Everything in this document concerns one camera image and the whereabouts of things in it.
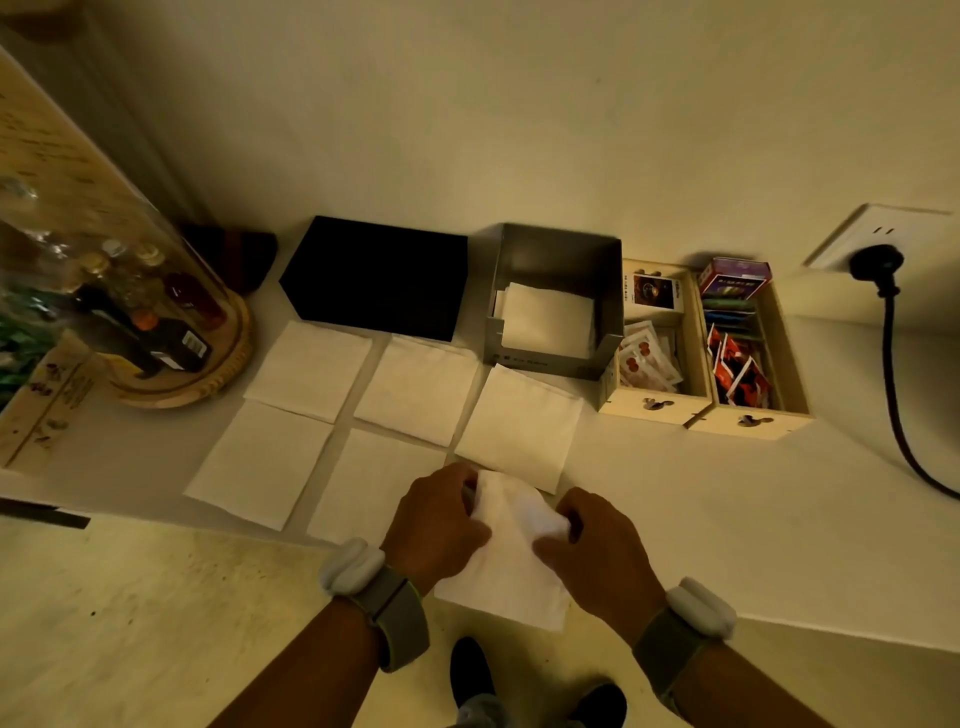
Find spread of white napkins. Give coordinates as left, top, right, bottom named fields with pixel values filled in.
left=182, top=320, right=586, bottom=547

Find cluster of mini liquor bottles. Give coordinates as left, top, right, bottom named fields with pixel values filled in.
left=71, top=238, right=230, bottom=376

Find small purple carton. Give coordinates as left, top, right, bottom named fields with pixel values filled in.
left=697, top=256, right=774, bottom=301

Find wooden tray printed side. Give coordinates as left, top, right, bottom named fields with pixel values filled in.
left=0, top=329, right=103, bottom=475

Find person's right hand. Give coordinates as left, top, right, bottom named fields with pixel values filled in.
left=532, top=486, right=670, bottom=648

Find yellow printed menu board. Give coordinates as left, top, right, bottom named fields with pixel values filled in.
left=0, top=44, right=181, bottom=249

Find person's left forearm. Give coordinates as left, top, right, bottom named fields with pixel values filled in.
left=206, top=596, right=385, bottom=728

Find person's grey trousers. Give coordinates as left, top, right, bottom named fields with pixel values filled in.
left=455, top=693, right=590, bottom=728

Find white paper napkin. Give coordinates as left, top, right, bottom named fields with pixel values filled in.
left=433, top=469, right=573, bottom=633

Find person's black shoe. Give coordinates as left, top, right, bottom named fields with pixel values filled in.
left=566, top=682, right=629, bottom=728
left=449, top=637, right=498, bottom=710

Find grey paper box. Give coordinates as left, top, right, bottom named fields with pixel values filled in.
left=483, top=221, right=626, bottom=382

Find pile of green packets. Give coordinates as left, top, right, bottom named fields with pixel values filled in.
left=0, top=288, right=58, bottom=410

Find clear glass dome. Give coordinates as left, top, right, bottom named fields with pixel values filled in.
left=0, top=176, right=241, bottom=376

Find round wooden dome base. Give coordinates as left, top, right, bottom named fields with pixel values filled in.
left=104, top=288, right=254, bottom=411

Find black power plug cable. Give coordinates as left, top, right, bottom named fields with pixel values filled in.
left=848, top=243, right=960, bottom=502

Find dark brown wooden block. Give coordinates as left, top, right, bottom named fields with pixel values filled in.
left=178, top=221, right=280, bottom=295

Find black paper box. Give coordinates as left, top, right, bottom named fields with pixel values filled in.
left=278, top=215, right=470, bottom=344

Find white wall socket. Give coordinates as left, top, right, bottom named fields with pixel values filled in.
left=803, top=202, right=954, bottom=273

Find person's left hand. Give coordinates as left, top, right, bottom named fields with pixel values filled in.
left=380, top=461, right=494, bottom=598

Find white wrist tracker grey band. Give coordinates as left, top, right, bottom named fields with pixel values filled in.
left=319, top=536, right=433, bottom=674
left=631, top=575, right=739, bottom=718

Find person's right black shoe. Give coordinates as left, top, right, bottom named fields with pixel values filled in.
left=566, top=682, right=629, bottom=728

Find person's left black shoe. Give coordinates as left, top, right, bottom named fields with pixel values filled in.
left=449, top=637, right=498, bottom=710

